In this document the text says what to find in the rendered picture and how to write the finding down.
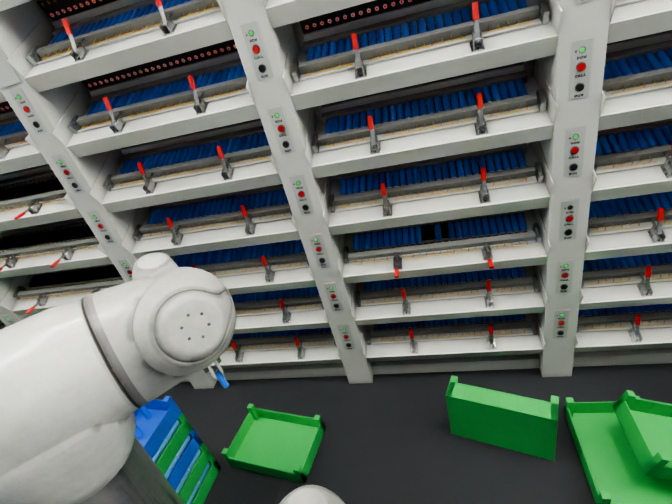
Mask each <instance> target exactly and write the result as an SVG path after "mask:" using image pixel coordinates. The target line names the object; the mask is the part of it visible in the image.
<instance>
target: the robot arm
mask: <svg viewBox="0 0 672 504"><path fill-rule="evenodd" d="M132 279H133V280H132V281H130V282H127V283H123V284H120V285H117V286H114V287H110V288H107V289H104V290H101V291H99V292H96V293H93V294H91V295H88V296H86V297H83V298H81V299H78V300H76V301H73V302H71V303H68V304H65V305H61V306H58V307H54V308H50V309H47V310H45V311H42V312H40V313H38V314H35V315H33V316H31V317H28V318H26V319H24V320H21V321H19V322H17V323H15V324H12V325H10V326H8V327H6V328H4V329H2V330H0V504H185V503H184V502H183V501H182V499H181V498H180V497H179V495H178V494H177V493H176V491H175V490H174V488H173V487H172V486H171V484H170V483H169V482H168V480H167V479H166V478H165V476H164V475H163V473H162V472H161V471H160V469H159V468H158V467H157V465H156V464H155V463H154V461H153V460H152V459H151V457H150V456H149V454H148V453H147V452H146V450H145V449H144V448H143V446H142V445H141V444H140V442H139V441H138V440H137V438H136V437H135V431H136V419H135V414H134V411H136V410H137V409H139V408H141V407H142V406H144V405H146V404H147V403H149V402H151V401H152V400H154V399H156V398H157V397H159V396H160V395H162V394H163V393H165V392H166V391H168V390H169V389H171V388H172V387H174V386H176V385H177V384H179V383H180V382H182V381H183V380H185V379H186V378H188V377H189V376H191V375H192V374H193V373H196V372H199V371H201V370H204V371H205V373H207V372H209V373H210V374H211V375H212V377H213V378H214V379H216V378H217V377H216V375H215V373H214V372H213V370H212V368H211V366H210V365H211V364H212V363H214V364H215V365H216V367H217V368H218V369H219V371H220V372H221V373H222V374H223V373H224V371H223V369H222V368H221V366H220V364H219V363H220V362H222V360H221V359H220V356H221V355H222V354H223V353H224V351H225V350H226V348H227V347H228V345H229V343H230V341H231V339H232V336H233V333H234V330H235V324H236V312H235V306H234V302H233V299H232V297H231V295H230V293H229V291H228V289H227V288H226V287H225V285H224V284H223V283H222V282H221V281H220V280H219V279H218V278H217V277H215V276H214V275H212V274H211V273H209V272H207V271H204V270H201V269H197V268H192V267H178V265H177V264H176V263H175V262H174V261H173V260H172V259H171V258H170V257H169V256H168V255H166V254H164V253H160V252H156V253H150V254H147V255H144V256H142V257H141V258H139V259H138V260H137V261H136V262H135V264H134V267H133V271H132ZM279 504H345V503H344V502H343V501H342V500H341V499H340V498H339V497H338V496H337V495H336V494H335V493H333V492H332V491H330V490H328V489H326V488H324V487H321V486H317V485H305V486H301V487H299V488H297V489H295V490H293V491H292V492H290V493H289V494H288V495H287V496H286V497H285V498H284V499H283V500H282V501H281V502H280V503H279Z"/></svg>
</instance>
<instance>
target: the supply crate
mask: <svg viewBox="0 0 672 504"><path fill-rule="evenodd" d="M145 407H146V408H147V409H148V410H149V412H150V413H151V414H152V417H151V418H150V419H146V418H145V416H144V415H143V414H142V413H141V411H140V410H139V409H137V410H136V411H137V412H138V414H137V416H135V419H136V425H137V426H138V427H139V428H140V429H141V431H142V432H143V434H142V435H141V436H140V437H137V436H136V435H135V437H136V438H137V440H138V441H139V442H140V444H141V445H142V446H143V448H144V449H145V450H146V452H147V453H148V454H149V456H150V457H151V459H152V458H153V457H154V455H155V453H156V452H157V450H158V449H159V447H160V446H161V444H162V443H163V441H164V439H165V438H166V436H167V435H168V433H169V432H170V430H171V429H172V427H173V426H174V424H175V422H176V421H177V419H178V418H179V416H180V415H181V413H182V412H181V410H180V409H179V407H178V406H177V405H176V403H175V402H174V400H173V399H172V398H171V396H165V397H164V399H163V400H158V399H154V400H152V401H151V402H149V403H147V404H146V405H145Z"/></svg>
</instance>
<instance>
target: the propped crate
mask: <svg viewBox="0 0 672 504"><path fill-rule="evenodd" d="M612 407H613V409H614V411H615V413H616V415H617V418H618V420H619V422H620V424H621V426H622V428H623V430H624V433H625V435H626V437H627V439H628V441H629V443H630V445H631V448H632V450H633V452H634V454H635V456H636V458H637V460H638V463H639V465H640V467H641V469H642V471H643V473H644V475H645V476H650V477H655V478H660V479H665V480H670V481H672V404H668V403H662V402H657V401H652V400H646V399H641V398H636V395H635V393H634V392H633V391H629V390H626V391H625V392H624V393H623V395H622V396H621V397H620V398H619V399H618V401H617V402H616V403H615V404H614V405H613V406H612Z"/></svg>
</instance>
